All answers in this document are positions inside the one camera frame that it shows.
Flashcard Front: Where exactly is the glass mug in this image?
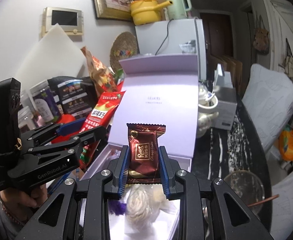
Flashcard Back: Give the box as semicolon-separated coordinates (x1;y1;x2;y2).
224;170;279;216

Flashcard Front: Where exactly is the green electric kettle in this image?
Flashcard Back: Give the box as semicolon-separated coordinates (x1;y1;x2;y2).
167;0;192;20

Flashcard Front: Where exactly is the lavender gift box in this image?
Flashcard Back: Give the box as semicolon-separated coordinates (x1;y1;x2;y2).
83;54;198;179

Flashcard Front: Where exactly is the wall intercom panel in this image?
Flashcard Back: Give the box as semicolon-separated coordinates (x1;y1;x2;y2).
41;7;84;37

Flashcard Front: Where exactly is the white teapot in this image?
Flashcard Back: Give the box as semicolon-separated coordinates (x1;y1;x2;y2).
196;82;219;138

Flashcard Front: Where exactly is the white tissue box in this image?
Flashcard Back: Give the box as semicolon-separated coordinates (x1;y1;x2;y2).
213;63;237;131

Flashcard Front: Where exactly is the dark red chocolate packet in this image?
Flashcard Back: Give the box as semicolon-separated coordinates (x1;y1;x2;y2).
127;123;166;184

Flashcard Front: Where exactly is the left hand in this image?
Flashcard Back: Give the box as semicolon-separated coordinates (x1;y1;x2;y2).
0;184;48;220

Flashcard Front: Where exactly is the white foam board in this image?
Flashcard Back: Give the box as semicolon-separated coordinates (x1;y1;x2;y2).
15;24;85;89

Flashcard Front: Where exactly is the red snack packet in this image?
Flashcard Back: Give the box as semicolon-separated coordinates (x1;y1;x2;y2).
79;90;126;172

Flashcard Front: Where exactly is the clear bag white snack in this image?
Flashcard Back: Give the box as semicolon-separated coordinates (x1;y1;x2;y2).
125;184;174;230

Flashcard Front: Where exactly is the white mini fridge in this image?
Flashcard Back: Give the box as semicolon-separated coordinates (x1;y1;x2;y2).
135;18;207;80

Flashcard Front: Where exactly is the black snack box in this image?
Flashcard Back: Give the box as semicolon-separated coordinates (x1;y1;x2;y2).
48;76;98;119

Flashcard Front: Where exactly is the woven straw fan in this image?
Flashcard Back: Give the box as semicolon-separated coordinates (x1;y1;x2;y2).
110;31;138;73

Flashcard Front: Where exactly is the yellow pot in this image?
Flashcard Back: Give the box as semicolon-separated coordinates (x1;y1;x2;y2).
130;0;173;26

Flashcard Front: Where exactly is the orange snack bag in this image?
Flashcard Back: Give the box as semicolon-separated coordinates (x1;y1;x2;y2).
81;47;118;95

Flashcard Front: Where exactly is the far light blue cushion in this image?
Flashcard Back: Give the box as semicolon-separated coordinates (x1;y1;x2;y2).
242;63;293;152

